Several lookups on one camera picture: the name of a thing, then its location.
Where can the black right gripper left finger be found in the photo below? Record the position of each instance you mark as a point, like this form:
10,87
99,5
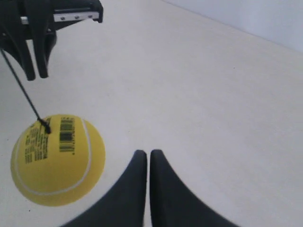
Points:
124,204

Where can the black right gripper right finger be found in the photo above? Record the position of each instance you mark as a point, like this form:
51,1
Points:
172,204

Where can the yellow tennis ball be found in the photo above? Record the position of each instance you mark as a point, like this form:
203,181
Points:
60,167

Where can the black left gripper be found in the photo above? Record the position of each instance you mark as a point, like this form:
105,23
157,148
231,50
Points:
44,18

